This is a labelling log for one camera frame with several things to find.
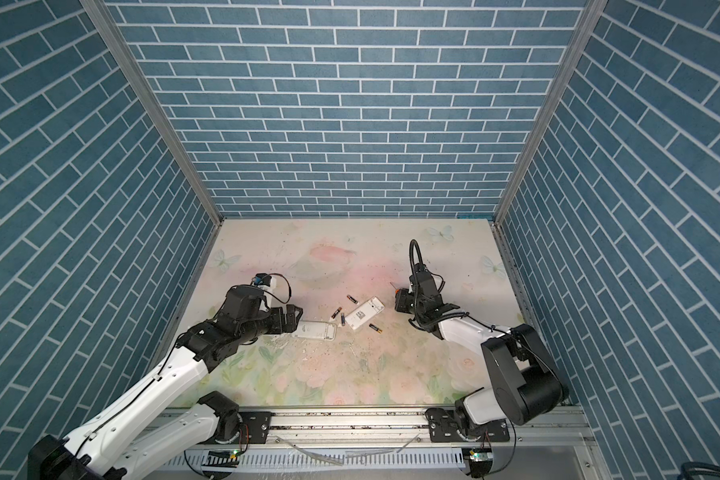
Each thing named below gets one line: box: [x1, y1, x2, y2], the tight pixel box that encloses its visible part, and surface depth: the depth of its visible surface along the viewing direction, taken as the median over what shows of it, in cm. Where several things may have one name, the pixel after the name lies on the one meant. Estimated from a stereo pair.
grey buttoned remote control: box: [295, 320, 337, 342], surface depth 91 cm
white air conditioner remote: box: [344, 295, 385, 330], surface depth 95 cm
